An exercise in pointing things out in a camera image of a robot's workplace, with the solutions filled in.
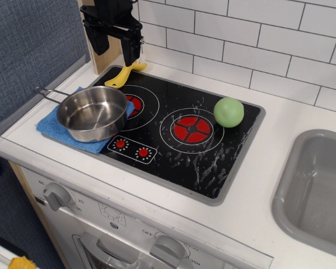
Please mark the grey oven knob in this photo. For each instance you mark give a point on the grey oven knob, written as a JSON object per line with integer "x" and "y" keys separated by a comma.
{"x": 168, "y": 250}
{"x": 56, "y": 196}

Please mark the yellow dish brush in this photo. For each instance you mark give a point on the yellow dish brush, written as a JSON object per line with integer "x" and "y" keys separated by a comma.
{"x": 120, "y": 80}

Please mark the white toy oven front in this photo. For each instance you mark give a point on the white toy oven front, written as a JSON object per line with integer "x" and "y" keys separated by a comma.
{"x": 94, "y": 235}

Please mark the left grey oven knob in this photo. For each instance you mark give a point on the left grey oven knob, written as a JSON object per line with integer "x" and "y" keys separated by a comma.
{"x": 56, "y": 196}

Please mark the blue microfiber cloth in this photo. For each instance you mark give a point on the blue microfiber cloth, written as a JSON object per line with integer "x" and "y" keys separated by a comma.
{"x": 53, "y": 127}

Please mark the grey plastic sink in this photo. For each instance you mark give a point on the grey plastic sink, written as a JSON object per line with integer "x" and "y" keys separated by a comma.
{"x": 304, "y": 204}

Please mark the right grey oven knob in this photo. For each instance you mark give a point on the right grey oven knob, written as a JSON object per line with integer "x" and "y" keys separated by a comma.
{"x": 168, "y": 250}

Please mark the wooden side post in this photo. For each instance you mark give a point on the wooden side post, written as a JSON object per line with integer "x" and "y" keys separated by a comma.
{"x": 102, "y": 62}

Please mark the green toy pear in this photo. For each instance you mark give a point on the green toy pear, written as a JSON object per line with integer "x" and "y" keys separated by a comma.
{"x": 228, "y": 112}

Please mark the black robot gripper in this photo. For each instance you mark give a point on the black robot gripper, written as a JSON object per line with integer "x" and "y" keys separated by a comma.
{"x": 113, "y": 18}

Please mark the black toy stovetop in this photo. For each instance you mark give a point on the black toy stovetop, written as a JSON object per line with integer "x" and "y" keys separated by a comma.
{"x": 171, "y": 138}

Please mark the silver metal pan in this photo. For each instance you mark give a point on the silver metal pan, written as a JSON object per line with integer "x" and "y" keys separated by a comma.
{"x": 92, "y": 113}

